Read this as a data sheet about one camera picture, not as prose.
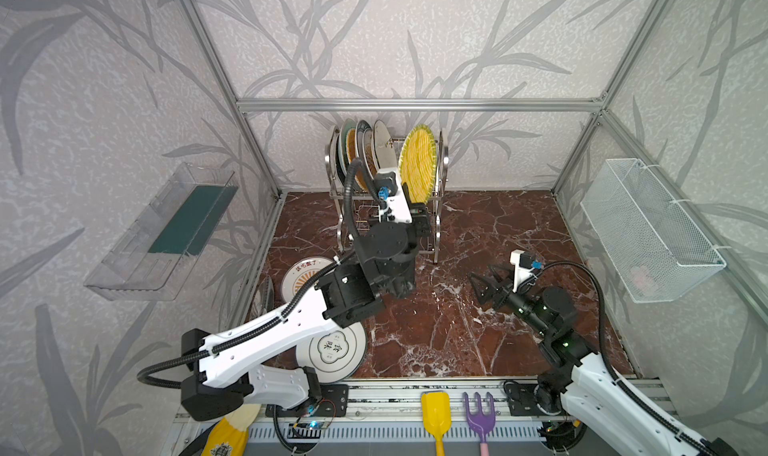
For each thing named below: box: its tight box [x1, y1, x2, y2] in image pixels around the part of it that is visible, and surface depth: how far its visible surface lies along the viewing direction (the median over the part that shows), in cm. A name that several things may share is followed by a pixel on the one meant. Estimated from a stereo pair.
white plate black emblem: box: [296, 322, 367, 384], surface depth 82 cm
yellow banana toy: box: [202, 404, 262, 456], surface depth 69 cm
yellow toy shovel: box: [421, 391, 451, 456], surface depth 73 cm
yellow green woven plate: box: [398, 124, 438, 204], surface depth 63 cm
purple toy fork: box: [462, 392, 496, 456], surface depth 72 cm
